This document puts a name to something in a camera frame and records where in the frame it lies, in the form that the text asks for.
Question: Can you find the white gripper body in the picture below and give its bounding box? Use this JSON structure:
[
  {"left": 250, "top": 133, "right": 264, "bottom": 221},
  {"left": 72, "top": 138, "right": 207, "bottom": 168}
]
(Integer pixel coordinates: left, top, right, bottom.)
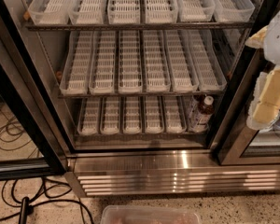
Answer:
[{"left": 263, "top": 10, "right": 280, "bottom": 65}]

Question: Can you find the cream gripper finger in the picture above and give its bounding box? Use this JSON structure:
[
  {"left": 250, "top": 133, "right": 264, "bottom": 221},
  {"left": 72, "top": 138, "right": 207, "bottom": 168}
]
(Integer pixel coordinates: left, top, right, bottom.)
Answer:
[
  {"left": 245, "top": 26, "right": 268, "bottom": 49},
  {"left": 246, "top": 66, "right": 280, "bottom": 130}
]

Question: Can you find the brown bottle with white cap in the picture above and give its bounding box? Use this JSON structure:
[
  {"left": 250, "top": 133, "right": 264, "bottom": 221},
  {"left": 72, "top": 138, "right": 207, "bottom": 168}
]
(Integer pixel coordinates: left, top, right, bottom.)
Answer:
[{"left": 190, "top": 96, "right": 214, "bottom": 133}]

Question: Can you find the shelf tray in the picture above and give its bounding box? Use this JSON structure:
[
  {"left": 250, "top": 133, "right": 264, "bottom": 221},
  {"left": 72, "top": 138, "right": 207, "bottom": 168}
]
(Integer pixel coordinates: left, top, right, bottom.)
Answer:
[
  {"left": 119, "top": 31, "right": 143, "bottom": 93},
  {"left": 28, "top": 0, "right": 71, "bottom": 25},
  {"left": 100, "top": 97, "right": 120, "bottom": 134},
  {"left": 123, "top": 97, "right": 142, "bottom": 134},
  {"left": 213, "top": 0, "right": 255, "bottom": 22},
  {"left": 176, "top": 0, "right": 216, "bottom": 22},
  {"left": 184, "top": 95, "right": 208, "bottom": 133},
  {"left": 142, "top": 30, "right": 171, "bottom": 92},
  {"left": 188, "top": 30, "right": 227, "bottom": 91},
  {"left": 107, "top": 0, "right": 140, "bottom": 24},
  {"left": 77, "top": 97, "right": 101, "bottom": 136},
  {"left": 164, "top": 30, "right": 198, "bottom": 93},
  {"left": 89, "top": 31, "right": 117, "bottom": 94},
  {"left": 68, "top": 0, "right": 106, "bottom": 25},
  {"left": 144, "top": 0, "right": 178, "bottom": 23},
  {"left": 144, "top": 96, "right": 164, "bottom": 133},
  {"left": 163, "top": 96, "right": 186, "bottom": 133},
  {"left": 60, "top": 31, "right": 93, "bottom": 95}
]

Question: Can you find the stainless steel fridge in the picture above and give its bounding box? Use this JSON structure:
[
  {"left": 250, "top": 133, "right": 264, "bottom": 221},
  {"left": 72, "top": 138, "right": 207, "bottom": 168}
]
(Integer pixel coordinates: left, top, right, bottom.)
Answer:
[{"left": 0, "top": 0, "right": 280, "bottom": 197}]

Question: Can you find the open glass fridge door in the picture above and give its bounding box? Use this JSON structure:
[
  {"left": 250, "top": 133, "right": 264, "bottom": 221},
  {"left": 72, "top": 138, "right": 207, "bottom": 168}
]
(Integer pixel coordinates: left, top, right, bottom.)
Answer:
[{"left": 0, "top": 21, "right": 68, "bottom": 182}]

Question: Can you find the clear plastic container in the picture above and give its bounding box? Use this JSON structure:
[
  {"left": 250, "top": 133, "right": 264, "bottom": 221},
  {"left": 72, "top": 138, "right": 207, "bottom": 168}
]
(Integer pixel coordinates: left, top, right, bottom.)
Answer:
[{"left": 100, "top": 205, "right": 202, "bottom": 224}]

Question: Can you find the black floor cable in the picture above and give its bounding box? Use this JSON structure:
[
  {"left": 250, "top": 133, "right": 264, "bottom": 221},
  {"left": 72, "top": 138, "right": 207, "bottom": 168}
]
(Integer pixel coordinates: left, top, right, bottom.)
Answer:
[{"left": 0, "top": 176, "right": 95, "bottom": 224}]

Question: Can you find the black cable plug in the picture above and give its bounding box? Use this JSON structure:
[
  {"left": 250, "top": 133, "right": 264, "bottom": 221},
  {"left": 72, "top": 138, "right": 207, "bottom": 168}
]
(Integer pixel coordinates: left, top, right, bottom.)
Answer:
[{"left": 18, "top": 197, "right": 34, "bottom": 224}]

